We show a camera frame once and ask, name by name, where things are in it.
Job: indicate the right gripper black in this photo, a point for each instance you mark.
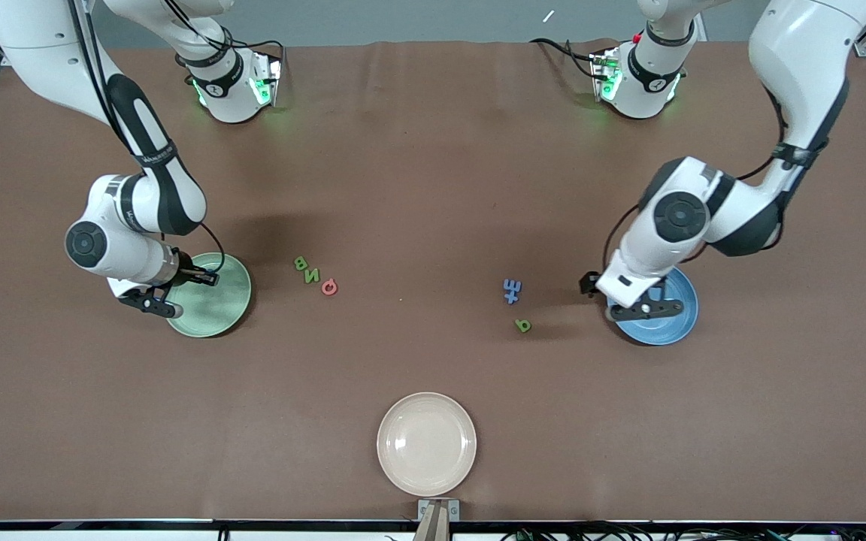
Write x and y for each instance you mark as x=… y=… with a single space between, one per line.
x=186 y=270

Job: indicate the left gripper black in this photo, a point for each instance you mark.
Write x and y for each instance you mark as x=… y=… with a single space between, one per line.
x=589 y=283

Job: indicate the green foam letter q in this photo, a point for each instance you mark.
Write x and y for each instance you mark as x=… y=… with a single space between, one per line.
x=525 y=325

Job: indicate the blue foam letter m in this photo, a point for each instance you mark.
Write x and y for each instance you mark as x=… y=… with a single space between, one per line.
x=512 y=285

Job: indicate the green foam letter N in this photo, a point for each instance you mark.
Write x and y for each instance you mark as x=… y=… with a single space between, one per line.
x=312 y=276

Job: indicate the red foam letter Q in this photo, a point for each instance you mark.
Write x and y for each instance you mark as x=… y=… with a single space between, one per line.
x=324 y=287

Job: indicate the right arm base connector block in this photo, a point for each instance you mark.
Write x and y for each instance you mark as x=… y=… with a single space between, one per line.
x=264 y=83

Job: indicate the left arm base connector block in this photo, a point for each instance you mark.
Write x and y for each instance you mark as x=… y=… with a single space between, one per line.
x=604 y=79

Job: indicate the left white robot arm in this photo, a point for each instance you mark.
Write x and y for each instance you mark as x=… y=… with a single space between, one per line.
x=643 y=248

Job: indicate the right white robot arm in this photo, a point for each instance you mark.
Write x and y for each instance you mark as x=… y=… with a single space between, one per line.
x=125 y=255

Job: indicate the light green plate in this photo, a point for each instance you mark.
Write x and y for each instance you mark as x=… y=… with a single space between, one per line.
x=226 y=304

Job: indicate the blue plate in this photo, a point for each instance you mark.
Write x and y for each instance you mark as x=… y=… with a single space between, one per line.
x=673 y=329

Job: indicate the brown table mat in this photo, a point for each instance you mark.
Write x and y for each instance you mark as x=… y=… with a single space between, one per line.
x=433 y=188

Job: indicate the beige plate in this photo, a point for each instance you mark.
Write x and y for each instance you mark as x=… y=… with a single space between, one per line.
x=426 y=443

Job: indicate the camera pole mounting bracket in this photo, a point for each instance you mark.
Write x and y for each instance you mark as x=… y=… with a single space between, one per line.
x=437 y=526

